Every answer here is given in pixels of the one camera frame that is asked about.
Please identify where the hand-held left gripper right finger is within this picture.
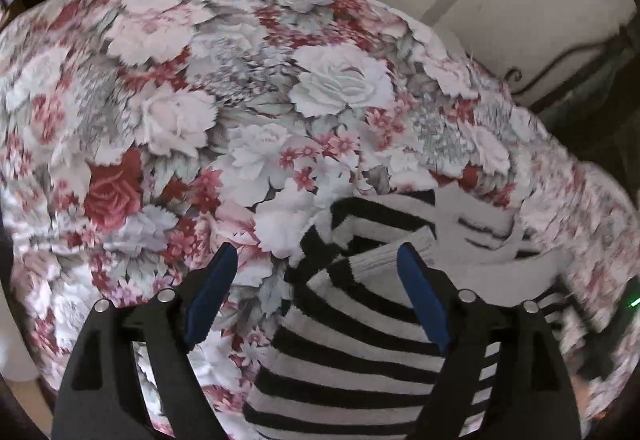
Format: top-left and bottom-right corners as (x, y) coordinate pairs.
(396, 243), (582, 440)

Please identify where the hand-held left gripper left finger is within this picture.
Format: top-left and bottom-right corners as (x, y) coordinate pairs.
(51, 243), (239, 440)

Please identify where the black and grey striped sweater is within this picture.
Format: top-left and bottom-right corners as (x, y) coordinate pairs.
(243, 189), (603, 440)

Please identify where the floral bedspread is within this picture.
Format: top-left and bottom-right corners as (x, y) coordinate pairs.
(0, 0), (640, 440)

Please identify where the black scrolled metal frame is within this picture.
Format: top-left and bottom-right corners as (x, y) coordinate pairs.
(504, 18), (640, 121)

